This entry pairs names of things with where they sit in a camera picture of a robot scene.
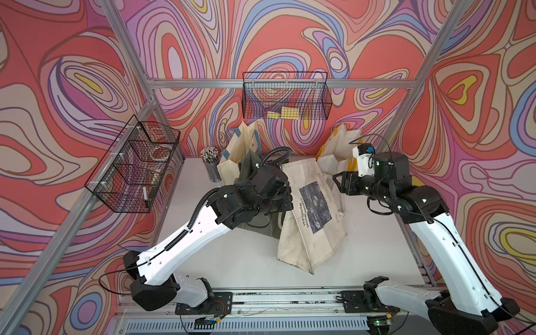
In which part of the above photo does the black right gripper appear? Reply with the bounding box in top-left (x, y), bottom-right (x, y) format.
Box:
top-left (331, 170), bottom-right (392, 204)

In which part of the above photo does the tape roll in basket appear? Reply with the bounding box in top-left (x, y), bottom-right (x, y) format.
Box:
top-left (149, 144), bottom-right (173, 163)

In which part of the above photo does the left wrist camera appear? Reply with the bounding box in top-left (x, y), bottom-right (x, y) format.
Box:
top-left (249, 166), bottom-right (289, 198)

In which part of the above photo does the green canvas bag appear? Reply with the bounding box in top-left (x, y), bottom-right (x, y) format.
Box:
top-left (234, 150), bottom-right (284, 240)

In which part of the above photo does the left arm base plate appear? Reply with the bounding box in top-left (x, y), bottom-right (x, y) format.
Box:
top-left (175, 292), bottom-right (233, 317)

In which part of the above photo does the cream bag with yellow handles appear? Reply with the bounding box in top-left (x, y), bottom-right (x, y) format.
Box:
top-left (316, 124), bottom-right (362, 175)

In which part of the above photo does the cream canvas bag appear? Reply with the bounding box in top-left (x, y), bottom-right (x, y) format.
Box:
top-left (276, 159), bottom-right (347, 274)

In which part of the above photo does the black wire basket, wall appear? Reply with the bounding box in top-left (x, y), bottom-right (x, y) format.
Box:
top-left (241, 70), bottom-right (333, 120)
top-left (85, 116), bottom-right (180, 214)

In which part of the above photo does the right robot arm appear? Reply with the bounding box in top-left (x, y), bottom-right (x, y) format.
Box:
top-left (332, 153), bottom-right (520, 334)

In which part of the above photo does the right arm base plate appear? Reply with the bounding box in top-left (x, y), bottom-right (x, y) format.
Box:
top-left (335, 290), bottom-right (401, 315)

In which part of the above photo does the black wire basket, left wall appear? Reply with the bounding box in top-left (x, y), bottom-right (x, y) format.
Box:
top-left (85, 116), bottom-right (180, 214)

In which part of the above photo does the cream bag with blue handles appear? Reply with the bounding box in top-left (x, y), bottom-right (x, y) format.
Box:
top-left (217, 121), bottom-right (262, 185)

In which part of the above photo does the yellow sticky note pad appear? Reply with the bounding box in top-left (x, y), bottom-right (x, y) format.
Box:
top-left (281, 106), bottom-right (300, 120)

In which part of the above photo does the black wire basket, back wall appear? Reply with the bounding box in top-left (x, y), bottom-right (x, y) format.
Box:
top-left (241, 70), bottom-right (333, 120)

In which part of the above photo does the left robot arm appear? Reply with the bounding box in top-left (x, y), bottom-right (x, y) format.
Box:
top-left (124, 185), bottom-right (293, 311)

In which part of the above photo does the clear cup of pencils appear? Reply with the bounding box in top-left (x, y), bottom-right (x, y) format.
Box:
top-left (200, 147), bottom-right (221, 182)

